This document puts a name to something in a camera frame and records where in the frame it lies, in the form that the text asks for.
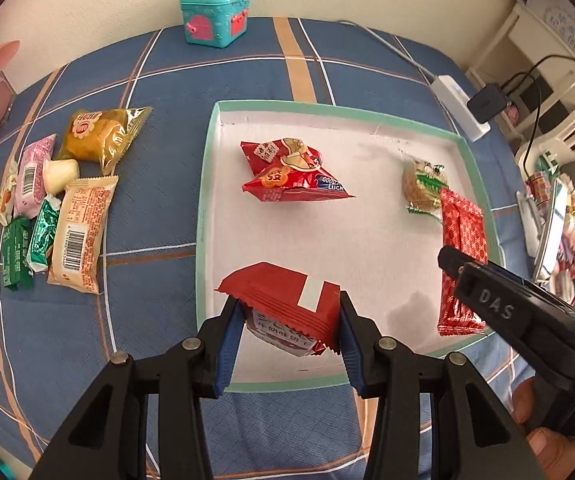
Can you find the red patterned snack packet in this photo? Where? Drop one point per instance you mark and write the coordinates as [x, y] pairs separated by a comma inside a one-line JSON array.
[[462, 230]]

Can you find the black power adapter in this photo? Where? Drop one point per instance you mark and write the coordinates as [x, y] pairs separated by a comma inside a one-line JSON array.
[[487, 104]]

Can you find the orange print clear packet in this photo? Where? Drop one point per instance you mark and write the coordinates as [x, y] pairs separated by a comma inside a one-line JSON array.
[[7, 195]]

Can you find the white bun clear packet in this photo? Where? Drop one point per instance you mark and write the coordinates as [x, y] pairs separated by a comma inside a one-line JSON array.
[[61, 176]]

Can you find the dark green snack packet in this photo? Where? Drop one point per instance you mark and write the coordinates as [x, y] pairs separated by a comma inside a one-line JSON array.
[[16, 255]]

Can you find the teal toy chest box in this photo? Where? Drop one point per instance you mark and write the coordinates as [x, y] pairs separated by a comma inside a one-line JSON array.
[[215, 15]]

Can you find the red cartoon print snack bag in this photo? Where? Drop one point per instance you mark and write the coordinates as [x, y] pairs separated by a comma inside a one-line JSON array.
[[287, 170]]

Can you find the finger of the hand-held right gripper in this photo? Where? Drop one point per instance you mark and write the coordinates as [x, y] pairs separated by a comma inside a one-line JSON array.
[[455, 259], [492, 302]]

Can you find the pink snack packet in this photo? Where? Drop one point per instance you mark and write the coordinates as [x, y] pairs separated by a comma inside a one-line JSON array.
[[32, 175]]

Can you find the beige barcode snack packet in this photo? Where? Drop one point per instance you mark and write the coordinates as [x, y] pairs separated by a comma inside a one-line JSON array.
[[81, 235]]

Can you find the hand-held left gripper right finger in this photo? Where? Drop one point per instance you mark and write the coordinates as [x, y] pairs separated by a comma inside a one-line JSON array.
[[351, 355]]

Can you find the yellow cake packet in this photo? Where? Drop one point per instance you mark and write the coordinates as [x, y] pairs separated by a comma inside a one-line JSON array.
[[99, 135]]

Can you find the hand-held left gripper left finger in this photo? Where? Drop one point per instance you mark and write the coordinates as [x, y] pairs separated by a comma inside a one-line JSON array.
[[227, 350]]

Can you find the red snack packet white patch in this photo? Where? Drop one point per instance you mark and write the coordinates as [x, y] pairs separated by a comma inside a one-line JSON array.
[[282, 295]]

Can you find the white tray teal rim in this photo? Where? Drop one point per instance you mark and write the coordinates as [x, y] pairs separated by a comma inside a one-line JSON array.
[[327, 240]]

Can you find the white shelf unit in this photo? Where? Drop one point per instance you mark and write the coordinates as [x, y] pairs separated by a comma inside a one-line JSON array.
[[517, 40]]

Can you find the green white cake packet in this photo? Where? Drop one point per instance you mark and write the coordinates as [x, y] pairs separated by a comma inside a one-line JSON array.
[[422, 185]]

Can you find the person's right hand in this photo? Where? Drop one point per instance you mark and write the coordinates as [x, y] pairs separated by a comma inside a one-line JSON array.
[[552, 455]]

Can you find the green white snack packet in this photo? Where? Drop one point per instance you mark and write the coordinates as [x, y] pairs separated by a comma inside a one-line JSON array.
[[43, 235]]

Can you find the white power strip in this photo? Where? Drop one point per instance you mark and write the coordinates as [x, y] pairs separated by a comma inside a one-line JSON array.
[[460, 107]]

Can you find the pile of assorted packets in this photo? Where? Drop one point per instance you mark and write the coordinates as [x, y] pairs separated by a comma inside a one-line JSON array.
[[567, 230]]

